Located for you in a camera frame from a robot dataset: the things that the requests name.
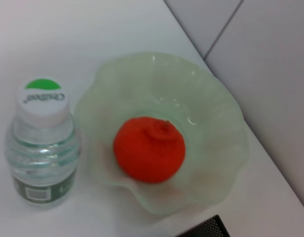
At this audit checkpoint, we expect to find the red-orange toy orange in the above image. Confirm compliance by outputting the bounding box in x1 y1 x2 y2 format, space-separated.
113 117 187 184

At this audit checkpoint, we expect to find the clear water bottle green label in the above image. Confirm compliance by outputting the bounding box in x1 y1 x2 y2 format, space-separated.
4 78 82 210

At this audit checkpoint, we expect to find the translucent wavy fruit bowl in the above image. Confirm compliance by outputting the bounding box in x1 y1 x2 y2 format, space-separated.
74 51 250 218

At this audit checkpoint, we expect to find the black mesh pen holder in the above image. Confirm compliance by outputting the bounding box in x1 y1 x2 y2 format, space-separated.
176 214 233 237

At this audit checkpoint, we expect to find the plain white partition board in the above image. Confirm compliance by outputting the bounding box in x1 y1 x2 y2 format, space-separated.
163 0 244 61
203 0 304 215

